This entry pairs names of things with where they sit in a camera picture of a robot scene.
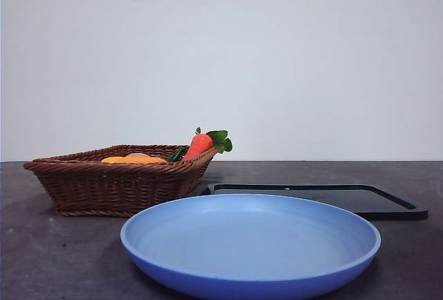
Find black rectangular tray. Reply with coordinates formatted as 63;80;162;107
201;183;430;222

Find dark green vegetable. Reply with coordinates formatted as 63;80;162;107
167;145;188;163

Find yellow corn cob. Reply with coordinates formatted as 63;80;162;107
100;155;168;164

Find orange toy carrot green leaves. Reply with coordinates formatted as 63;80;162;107
181;127;234;161

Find brown wicker basket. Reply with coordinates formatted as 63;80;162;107
23;144;219;218

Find blue round plate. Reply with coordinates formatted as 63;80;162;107
119;193;383;300

